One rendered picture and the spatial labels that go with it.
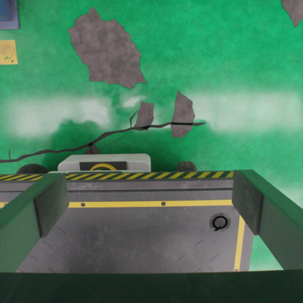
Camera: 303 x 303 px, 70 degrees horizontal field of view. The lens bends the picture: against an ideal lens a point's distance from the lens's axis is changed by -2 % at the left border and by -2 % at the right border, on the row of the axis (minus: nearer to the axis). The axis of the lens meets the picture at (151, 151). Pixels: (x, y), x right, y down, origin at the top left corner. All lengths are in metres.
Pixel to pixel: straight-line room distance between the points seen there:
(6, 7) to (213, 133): 0.73
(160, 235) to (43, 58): 0.62
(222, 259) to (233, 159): 0.37
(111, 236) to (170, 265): 0.14
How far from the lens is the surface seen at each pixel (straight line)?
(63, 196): 0.17
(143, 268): 0.54
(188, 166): 0.64
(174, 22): 0.75
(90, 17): 0.77
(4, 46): 0.86
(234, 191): 0.17
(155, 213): 0.46
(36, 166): 0.76
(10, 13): 0.86
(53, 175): 0.17
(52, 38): 0.80
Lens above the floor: 0.72
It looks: 75 degrees down
